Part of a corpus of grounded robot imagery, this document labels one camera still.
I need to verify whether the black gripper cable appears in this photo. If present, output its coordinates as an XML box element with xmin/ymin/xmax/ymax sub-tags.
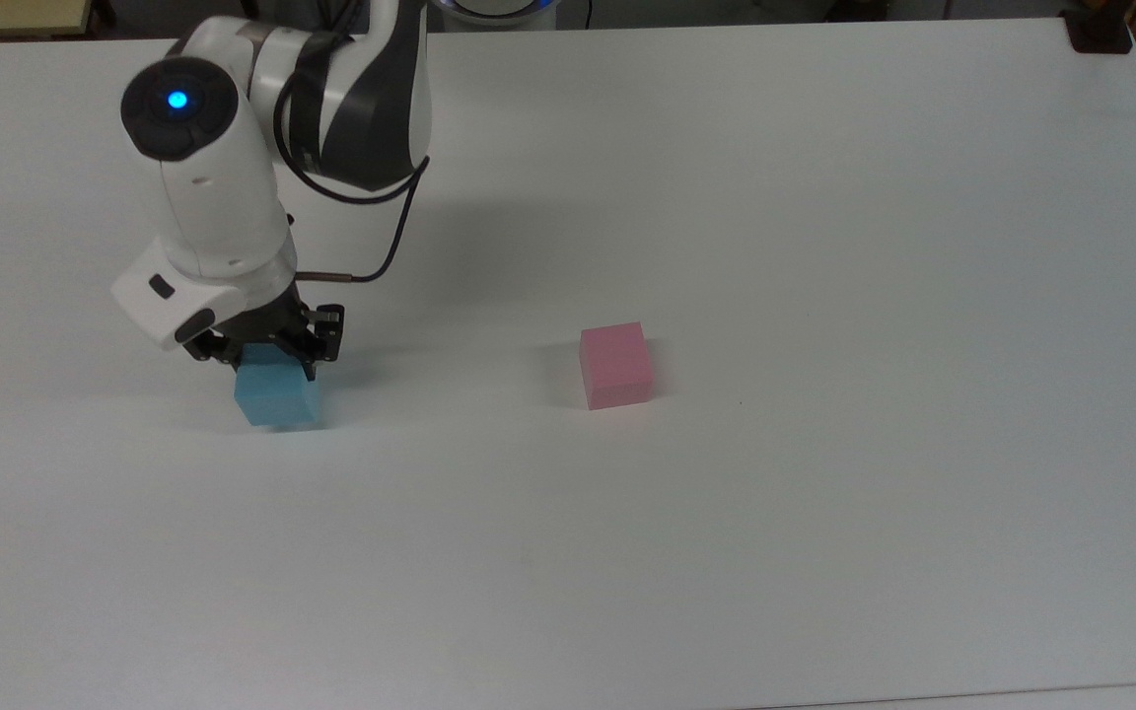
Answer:
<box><xmin>272</xmin><ymin>30</ymin><xmax>431</xmax><ymax>287</ymax></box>

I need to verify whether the light wooden board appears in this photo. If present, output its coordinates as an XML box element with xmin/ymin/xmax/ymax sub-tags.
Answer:
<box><xmin>0</xmin><ymin>0</ymin><xmax>98</xmax><ymax>40</ymax></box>

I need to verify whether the blue foam cube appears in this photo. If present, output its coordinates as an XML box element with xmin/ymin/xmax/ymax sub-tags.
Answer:
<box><xmin>234</xmin><ymin>343</ymin><xmax>323</xmax><ymax>430</ymax></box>

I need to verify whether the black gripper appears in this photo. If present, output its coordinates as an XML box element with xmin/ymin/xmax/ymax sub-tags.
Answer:
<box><xmin>181</xmin><ymin>281</ymin><xmax>345</xmax><ymax>385</ymax></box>

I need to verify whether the pink foam cube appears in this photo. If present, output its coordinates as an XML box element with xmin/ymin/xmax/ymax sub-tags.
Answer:
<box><xmin>579</xmin><ymin>321</ymin><xmax>654</xmax><ymax>411</ymax></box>

